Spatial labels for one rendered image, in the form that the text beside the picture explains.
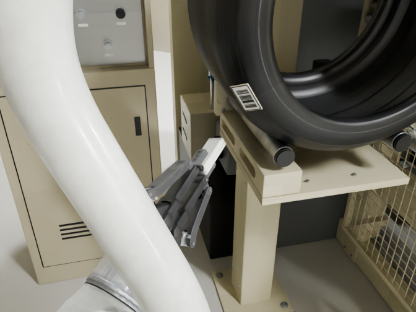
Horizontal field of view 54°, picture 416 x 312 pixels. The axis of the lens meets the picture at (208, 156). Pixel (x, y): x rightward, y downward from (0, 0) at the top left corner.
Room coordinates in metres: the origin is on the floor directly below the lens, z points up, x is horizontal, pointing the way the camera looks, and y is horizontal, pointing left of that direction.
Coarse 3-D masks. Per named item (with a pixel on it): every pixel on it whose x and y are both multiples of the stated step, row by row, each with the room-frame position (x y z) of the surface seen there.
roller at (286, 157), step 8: (232, 104) 1.02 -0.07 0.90; (240, 112) 0.95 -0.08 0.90; (248, 120) 0.89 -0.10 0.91; (256, 128) 0.84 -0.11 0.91; (256, 136) 0.83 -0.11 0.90; (264, 136) 0.80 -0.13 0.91; (272, 136) 0.78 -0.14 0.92; (264, 144) 0.78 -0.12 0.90; (272, 144) 0.75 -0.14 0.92; (280, 144) 0.74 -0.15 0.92; (272, 152) 0.74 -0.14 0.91; (280, 152) 0.72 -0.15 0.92; (288, 152) 0.72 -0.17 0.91; (280, 160) 0.72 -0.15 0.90; (288, 160) 0.72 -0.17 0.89
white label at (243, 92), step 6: (240, 84) 0.69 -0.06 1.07; (246, 84) 0.68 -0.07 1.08; (234, 90) 0.70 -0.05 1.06; (240, 90) 0.69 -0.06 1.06; (246, 90) 0.68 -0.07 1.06; (252, 90) 0.68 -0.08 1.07; (240, 96) 0.69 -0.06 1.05; (246, 96) 0.69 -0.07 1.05; (252, 96) 0.68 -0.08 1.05; (240, 102) 0.70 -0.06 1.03; (246, 102) 0.69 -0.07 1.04; (252, 102) 0.69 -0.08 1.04; (258, 102) 0.68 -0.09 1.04; (246, 108) 0.70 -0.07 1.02; (252, 108) 0.69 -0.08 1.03; (258, 108) 0.68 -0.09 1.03
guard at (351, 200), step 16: (384, 144) 1.11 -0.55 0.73; (368, 192) 1.13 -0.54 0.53; (352, 208) 1.20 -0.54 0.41; (384, 208) 1.04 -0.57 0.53; (400, 208) 0.98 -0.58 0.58; (352, 240) 1.14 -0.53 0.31; (368, 240) 1.07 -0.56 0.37; (384, 240) 1.01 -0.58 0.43; (368, 256) 1.04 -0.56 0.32; (384, 272) 0.97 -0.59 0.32; (400, 288) 0.90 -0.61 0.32
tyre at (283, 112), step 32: (192, 0) 0.84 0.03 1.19; (224, 0) 0.69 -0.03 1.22; (256, 0) 0.67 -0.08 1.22; (384, 0) 1.05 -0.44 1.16; (192, 32) 0.88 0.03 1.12; (224, 32) 0.69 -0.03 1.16; (256, 32) 0.67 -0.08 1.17; (384, 32) 1.05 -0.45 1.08; (224, 64) 0.69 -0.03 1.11; (256, 64) 0.67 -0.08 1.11; (352, 64) 1.03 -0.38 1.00; (384, 64) 1.01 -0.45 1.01; (256, 96) 0.68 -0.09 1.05; (288, 96) 0.68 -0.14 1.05; (320, 96) 0.99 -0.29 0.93; (352, 96) 0.97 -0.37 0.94; (384, 96) 0.91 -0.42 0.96; (288, 128) 0.69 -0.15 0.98; (320, 128) 0.70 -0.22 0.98; (352, 128) 0.72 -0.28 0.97; (384, 128) 0.74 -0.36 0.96
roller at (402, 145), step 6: (402, 132) 0.80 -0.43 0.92; (390, 138) 0.80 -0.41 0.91; (396, 138) 0.79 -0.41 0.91; (402, 138) 0.79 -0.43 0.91; (408, 138) 0.79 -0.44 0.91; (390, 144) 0.80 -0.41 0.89; (396, 144) 0.78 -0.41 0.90; (402, 144) 0.79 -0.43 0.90; (408, 144) 0.79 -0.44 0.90; (396, 150) 0.79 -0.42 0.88; (402, 150) 0.79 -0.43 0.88
